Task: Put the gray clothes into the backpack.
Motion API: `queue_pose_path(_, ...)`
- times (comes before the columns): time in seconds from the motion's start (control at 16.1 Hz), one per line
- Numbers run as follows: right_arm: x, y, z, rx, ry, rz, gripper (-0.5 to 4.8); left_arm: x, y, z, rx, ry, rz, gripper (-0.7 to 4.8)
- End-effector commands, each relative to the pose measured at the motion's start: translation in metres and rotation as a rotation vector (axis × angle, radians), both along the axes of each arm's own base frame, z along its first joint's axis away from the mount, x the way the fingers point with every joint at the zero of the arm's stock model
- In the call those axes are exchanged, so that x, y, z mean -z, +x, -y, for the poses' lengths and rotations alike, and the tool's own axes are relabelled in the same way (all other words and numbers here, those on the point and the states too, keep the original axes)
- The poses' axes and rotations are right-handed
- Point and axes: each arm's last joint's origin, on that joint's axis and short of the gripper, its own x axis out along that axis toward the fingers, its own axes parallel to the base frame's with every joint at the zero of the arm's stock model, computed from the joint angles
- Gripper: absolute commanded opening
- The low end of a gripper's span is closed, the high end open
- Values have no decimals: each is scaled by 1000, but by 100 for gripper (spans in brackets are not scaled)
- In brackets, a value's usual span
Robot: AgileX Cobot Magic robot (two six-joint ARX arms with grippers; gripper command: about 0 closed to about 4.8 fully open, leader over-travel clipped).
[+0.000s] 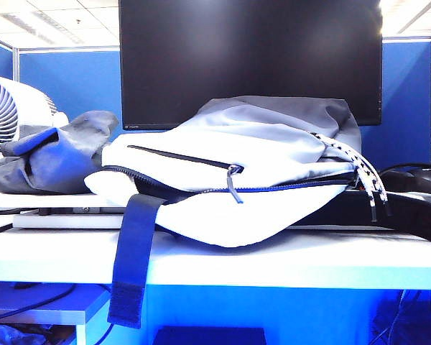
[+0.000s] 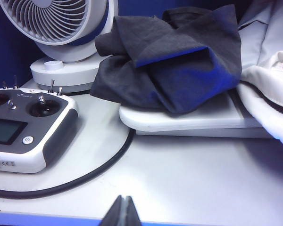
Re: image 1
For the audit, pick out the gray clothes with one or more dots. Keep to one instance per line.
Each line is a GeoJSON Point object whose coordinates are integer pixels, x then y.
{"type": "Point", "coordinates": [57, 161]}

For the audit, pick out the white low shelf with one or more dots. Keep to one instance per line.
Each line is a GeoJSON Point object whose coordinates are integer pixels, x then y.
{"type": "Point", "coordinates": [39, 312]}

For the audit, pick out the black box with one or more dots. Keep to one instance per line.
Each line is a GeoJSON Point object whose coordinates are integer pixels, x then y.
{"type": "Point", "coordinates": [208, 338]}

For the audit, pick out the silver partition post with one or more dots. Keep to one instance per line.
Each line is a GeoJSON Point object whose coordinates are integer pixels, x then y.
{"type": "Point", "coordinates": [16, 64]}

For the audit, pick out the gray metal bracket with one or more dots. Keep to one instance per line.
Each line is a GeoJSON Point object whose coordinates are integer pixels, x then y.
{"type": "Point", "coordinates": [64, 210]}

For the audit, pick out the crumpled plastic bag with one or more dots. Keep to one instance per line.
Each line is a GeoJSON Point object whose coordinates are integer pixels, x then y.
{"type": "Point", "coordinates": [14, 336]}

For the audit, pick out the ceiling light panel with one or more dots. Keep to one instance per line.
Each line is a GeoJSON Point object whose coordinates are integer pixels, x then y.
{"type": "Point", "coordinates": [43, 27]}
{"type": "Point", "coordinates": [413, 16]}

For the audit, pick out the white desk fan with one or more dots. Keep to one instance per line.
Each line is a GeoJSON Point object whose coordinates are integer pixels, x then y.
{"type": "Point", "coordinates": [0, 115]}

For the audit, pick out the white flat base board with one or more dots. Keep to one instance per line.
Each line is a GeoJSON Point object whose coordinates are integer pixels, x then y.
{"type": "Point", "coordinates": [57, 220]}

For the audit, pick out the white gray backpack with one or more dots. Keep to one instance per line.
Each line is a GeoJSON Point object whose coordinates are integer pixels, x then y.
{"type": "Point", "coordinates": [237, 151]}

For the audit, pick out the black monitor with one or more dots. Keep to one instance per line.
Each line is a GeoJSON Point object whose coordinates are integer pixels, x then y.
{"type": "Point", "coordinates": [237, 54]}

